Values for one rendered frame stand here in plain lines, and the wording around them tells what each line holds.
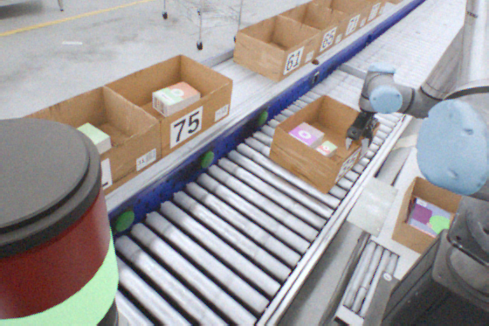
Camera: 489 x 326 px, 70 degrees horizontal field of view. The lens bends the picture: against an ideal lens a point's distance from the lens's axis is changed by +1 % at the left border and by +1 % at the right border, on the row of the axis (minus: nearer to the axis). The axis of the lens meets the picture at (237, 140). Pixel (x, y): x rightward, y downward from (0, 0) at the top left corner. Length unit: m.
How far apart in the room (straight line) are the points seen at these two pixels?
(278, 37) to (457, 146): 1.65
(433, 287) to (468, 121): 0.44
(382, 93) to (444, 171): 0.58
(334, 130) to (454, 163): 1.15
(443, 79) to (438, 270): 0.56
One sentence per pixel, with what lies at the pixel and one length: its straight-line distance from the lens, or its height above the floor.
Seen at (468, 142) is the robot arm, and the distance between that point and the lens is 0.63.
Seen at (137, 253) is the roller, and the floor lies 0.75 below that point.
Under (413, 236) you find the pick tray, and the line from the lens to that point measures 1.36.
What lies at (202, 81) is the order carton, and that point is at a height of 0.97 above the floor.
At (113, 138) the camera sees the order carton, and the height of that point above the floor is 0.89.
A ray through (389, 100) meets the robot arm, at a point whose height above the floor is 1.20.
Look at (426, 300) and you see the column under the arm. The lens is 0.98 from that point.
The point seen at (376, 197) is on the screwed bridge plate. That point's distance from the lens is 1.51.
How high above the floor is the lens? 1.74
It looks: 39 degrees down
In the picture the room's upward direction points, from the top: 9 degrees clockwise
